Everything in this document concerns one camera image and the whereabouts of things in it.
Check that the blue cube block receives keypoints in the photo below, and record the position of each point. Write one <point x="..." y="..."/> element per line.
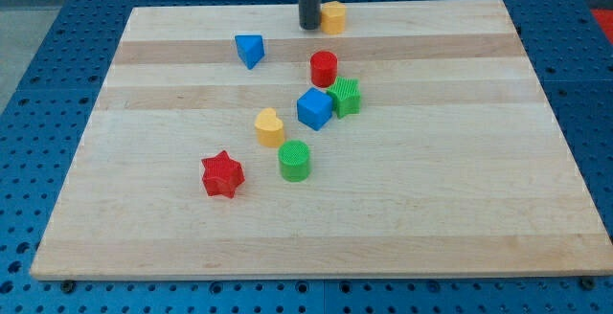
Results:
<point x="314" y="108"/>

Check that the yellow heart block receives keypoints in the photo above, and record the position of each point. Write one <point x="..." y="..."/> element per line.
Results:
<point x="269" y="128"/>

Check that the green cylinder block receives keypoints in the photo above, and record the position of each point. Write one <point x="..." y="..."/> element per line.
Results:
<point x="294" y="161"/>

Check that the yellow hexagon block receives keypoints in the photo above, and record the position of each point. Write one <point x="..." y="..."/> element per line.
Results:
<point x="333" y="17"/>

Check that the red cylinder block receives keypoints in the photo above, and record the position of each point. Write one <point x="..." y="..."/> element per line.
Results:
<point x="323" y="68"/>

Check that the green star block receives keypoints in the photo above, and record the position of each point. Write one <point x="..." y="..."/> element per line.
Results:
<point x="346" y="96"/>

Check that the wooden board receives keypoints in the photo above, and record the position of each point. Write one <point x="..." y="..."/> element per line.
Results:
<point x="455" y="167"/>

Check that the red star block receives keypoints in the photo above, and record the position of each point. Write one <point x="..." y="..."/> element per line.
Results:
<point x="222" y="175"/>

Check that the blue triangle block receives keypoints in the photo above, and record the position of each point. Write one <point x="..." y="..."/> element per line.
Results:
<point x="250" y="48"/>

